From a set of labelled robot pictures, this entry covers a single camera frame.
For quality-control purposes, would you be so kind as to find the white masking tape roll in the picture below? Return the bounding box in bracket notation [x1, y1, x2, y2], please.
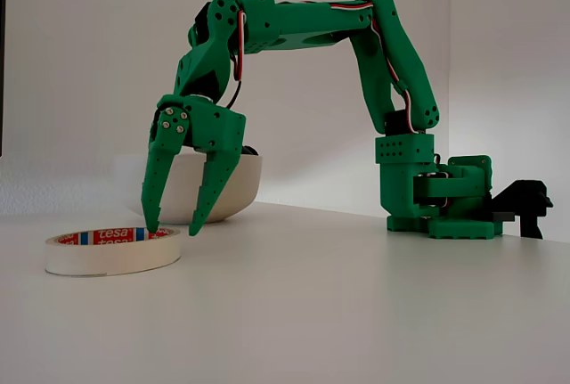
[44, 225, 183, 279]

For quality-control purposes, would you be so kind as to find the white bowl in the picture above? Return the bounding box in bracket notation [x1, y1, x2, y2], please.
[113, 153, 264, 225]

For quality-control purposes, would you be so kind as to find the black table clamp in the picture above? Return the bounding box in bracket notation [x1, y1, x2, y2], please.
[480, 178, 555, 241]

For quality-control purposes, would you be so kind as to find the red white black servo cable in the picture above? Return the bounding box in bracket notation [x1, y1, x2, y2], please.
[225, 8, 248, 111]

